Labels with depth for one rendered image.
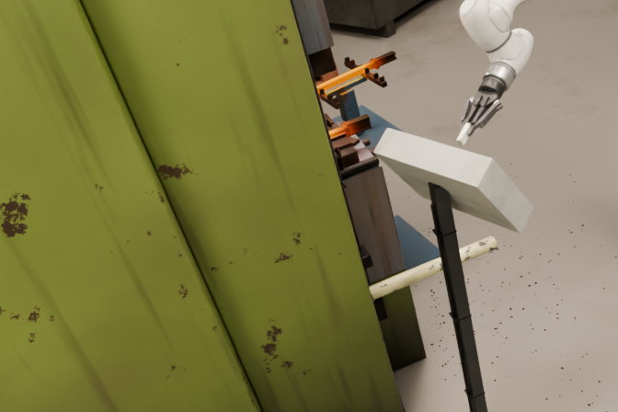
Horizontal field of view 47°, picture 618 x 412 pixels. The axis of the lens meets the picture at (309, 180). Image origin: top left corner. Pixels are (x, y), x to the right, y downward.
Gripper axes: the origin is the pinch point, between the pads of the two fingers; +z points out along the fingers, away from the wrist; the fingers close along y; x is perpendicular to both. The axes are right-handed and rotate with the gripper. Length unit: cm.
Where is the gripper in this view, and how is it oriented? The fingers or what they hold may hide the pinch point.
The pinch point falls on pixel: (464, 134)
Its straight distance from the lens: 221.9
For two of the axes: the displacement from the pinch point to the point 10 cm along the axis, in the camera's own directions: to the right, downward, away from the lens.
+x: -5.0, -5.7, -6.4
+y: -6.8, -1.9, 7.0
